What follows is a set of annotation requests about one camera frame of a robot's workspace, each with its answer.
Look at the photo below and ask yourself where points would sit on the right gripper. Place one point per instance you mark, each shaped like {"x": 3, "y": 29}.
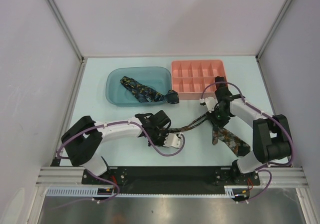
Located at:
{"x": 216, "y": 124}

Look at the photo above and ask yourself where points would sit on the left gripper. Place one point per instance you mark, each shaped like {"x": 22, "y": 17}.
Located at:
{"x": 165, "y": 133}

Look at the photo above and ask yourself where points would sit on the orange floral tie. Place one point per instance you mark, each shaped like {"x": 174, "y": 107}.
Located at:
{"x": 233, "y": 142}

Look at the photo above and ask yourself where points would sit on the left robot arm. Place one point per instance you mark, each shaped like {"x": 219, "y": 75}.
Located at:
{"x": 82, "y": 140}

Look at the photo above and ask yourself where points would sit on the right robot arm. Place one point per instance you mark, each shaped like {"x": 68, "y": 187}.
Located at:
{"x": 271, "y": 133}

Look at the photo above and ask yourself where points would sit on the rolled dark tie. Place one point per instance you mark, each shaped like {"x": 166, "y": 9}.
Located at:
{"x": 220, "y": 80}

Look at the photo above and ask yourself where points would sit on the navy yellow patterned tie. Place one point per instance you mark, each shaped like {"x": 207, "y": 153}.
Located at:
{"x": 146, "y": 94}

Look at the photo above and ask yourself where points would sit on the pink compartment organizer tray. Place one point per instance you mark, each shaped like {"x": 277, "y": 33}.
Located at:
{"x": 190, "y": 77}

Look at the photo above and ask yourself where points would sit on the teal plastic bin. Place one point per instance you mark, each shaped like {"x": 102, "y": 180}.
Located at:
{"x": 158, "y": 78}

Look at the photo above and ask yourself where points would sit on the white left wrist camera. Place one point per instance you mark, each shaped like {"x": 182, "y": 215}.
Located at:
{"x": 173, "y": 140}

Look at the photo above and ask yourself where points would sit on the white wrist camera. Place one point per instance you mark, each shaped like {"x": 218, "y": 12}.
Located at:
{"x": 209, "y": 102}
{"x": 173, "y": 140}

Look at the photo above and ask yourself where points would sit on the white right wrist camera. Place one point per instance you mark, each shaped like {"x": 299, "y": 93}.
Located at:
{"x": 209, "y": 102}

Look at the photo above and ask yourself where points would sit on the white cable duct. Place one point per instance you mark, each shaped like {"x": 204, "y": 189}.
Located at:
{"x": 220, "y": 191}

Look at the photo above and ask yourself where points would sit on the aluminium frame rail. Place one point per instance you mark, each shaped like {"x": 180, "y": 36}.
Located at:
{"x": 282, "y": 177}

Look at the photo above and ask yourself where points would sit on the right corner aluminium post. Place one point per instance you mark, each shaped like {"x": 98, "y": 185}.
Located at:
{"x": 277, "y": 22}

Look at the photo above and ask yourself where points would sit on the corner aluminium post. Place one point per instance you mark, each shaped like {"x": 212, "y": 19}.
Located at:
{"x": 65, "y": 29}
{"x": 277, "y": 22}

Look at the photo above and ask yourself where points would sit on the left corner aluminium post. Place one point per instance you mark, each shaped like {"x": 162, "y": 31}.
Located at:
{"x": 65, "y": 29}

